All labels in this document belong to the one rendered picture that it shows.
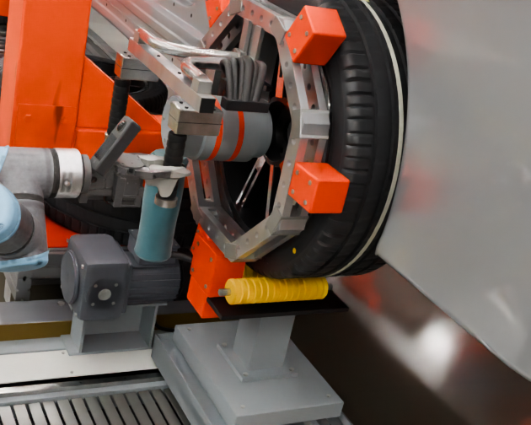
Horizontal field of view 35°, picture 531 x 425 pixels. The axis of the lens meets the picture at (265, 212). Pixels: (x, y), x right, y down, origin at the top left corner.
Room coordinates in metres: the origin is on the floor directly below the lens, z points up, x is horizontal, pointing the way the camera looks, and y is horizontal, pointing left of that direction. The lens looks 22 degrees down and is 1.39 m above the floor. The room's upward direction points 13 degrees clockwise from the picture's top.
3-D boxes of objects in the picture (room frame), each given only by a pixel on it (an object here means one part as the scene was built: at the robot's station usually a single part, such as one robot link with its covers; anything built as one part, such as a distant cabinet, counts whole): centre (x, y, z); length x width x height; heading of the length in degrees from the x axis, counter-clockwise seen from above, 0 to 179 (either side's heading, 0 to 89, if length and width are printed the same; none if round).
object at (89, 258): (2.02, 0.28, 0.26); 0.42 x 0.18 x 0.35; 122
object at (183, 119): (1.53, 0.17, 0.93); 0.09 x 0.05 x 0.05; 122
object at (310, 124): (1.78, 0.08, 0.85); 0.54 x 0.07 x 0.54; 32
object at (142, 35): (1.80, 0.24, 1.03); 0.19 x 0.18 x 0.11; 122
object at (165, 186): (1.48, 0.19, 0.80); 0.09 x 0.03 x 0.06; 114
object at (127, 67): (1.82, 0.35, 0.93); 0.09 x 0.05 x 0.05; 122
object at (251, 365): (1.87, -0.06, 0.32); 0.40 x 0.30 x 0.28; 32
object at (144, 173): (1.46, 0.23, 0.83); 0.09 x 0.05 x 0.02; 114
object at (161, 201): (1.51, 0.19, 0.83); 0.04 x 0.04 x 0.16
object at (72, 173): (1.40, 0.36, 0.81); 0.10 x 0.05 x 0.09; 32
